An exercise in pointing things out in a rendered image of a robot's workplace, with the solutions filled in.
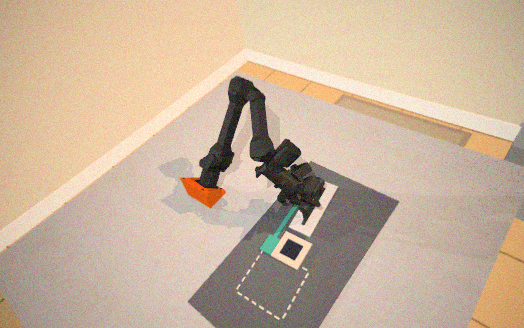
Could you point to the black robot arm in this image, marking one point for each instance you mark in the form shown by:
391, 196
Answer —
220, 156

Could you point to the tan square tile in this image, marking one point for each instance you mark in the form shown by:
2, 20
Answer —
291, 250

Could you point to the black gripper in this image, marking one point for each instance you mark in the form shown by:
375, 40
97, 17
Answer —
296, 192

